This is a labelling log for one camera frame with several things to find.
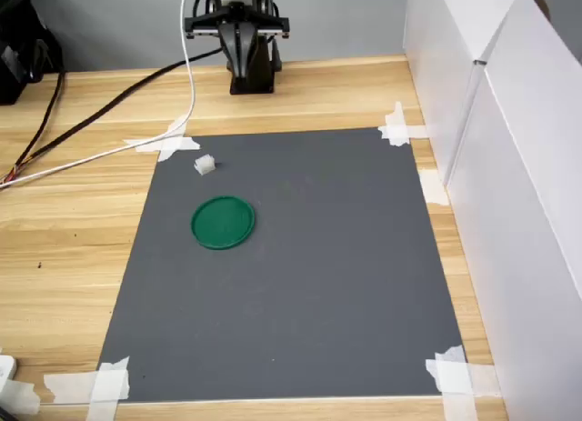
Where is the white masking tape strip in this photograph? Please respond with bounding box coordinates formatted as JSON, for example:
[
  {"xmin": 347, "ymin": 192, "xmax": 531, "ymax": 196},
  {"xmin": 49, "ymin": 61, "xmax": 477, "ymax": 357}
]
[
  {"xmin": 384, "ymin": 101, "xmax": 411, "ymax": 147},
  {"xmin": 377, "ymin": 125, "xmax": 429, "ymax": 141},
  {"xmin": 425, "ymin": 358, "xmax": 497, "ymax": 396},
  {"xmin": 123, "ymin": 136, "xmax": 202, "ymax": 154},
  {"xmin": 87, "ymin": 356, "xmax": 131, "ymax": 421},
  {"xmin": 434, "ymin": 345, "xmax": 479, "ymax": 421},
  {"xmin": 0, "ymin": 378, "xmax": 42, "ymax": 416},
  {"xmin": 416, "ymin": 168, "xmax": 450, "ymax": 207},
  {"xmin": 156, "ymin": 115, "xmax": 191, "ymax": 163},
  {"xmin": 43, "ymin": 370, "xmax": 131, "ymax": 405}
]

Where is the white camera cable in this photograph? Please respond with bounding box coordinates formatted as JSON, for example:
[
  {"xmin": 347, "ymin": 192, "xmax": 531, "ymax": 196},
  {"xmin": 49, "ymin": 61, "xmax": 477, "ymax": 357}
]
[{"xmin": 0, "ymin": 0, "xmax": 199, "ymax": 191}]

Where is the small white plastic terminal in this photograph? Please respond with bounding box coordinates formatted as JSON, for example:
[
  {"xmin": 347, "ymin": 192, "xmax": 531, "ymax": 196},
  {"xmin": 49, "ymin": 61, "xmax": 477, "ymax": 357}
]
[{"xmin": 194, "ymin": 153, "xmax": 217, "ymax": 176}]

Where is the round green lid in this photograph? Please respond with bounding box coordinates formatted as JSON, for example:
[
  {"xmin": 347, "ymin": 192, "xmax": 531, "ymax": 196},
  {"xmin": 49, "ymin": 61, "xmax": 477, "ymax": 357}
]
[{"xmin": 189, "ymin": 195, "xmax": 256, "ymax": 251}]

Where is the thick black cable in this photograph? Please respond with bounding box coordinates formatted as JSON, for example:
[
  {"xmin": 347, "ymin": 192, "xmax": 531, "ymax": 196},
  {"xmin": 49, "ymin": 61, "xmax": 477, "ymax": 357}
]
[
  {"xmin": 11, "ymin": 69, "xmax": 65, "ymax": 172},
  {"xmin": 0, "ymin": 46, "xmax": 226, "ymax": 188}
]

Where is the white partition panel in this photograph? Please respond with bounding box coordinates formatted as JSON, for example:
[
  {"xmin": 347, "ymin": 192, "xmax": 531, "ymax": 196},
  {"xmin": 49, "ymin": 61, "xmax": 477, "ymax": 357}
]
[
  {"xmin": 447, "ymin": 0, "xmax": 582, "ymax": 421},
  {"xmin": 402, "ymin": 0, "xmax": 531, "ymax": 188}
]

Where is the dark grey mat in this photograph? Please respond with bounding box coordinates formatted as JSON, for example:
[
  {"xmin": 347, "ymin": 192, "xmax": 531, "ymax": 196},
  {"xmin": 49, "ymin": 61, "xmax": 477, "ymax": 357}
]
[{"xmin": 97, "ymin": 126, "xmax": 467, "ymax": 403}]

